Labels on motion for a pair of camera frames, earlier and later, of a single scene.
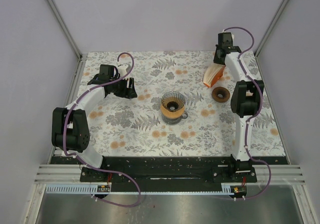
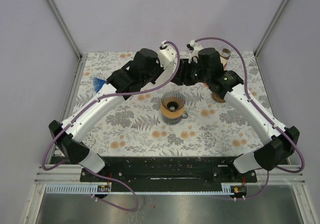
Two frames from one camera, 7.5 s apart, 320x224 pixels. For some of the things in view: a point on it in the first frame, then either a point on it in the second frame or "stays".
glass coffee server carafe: (171, 121) stays
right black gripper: (215, 60) → (182, 77)
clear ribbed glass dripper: (173, 100) stays
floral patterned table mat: (174, 114) stays
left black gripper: (132, 93) → (158, 64)
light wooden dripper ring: (172, 115) stays
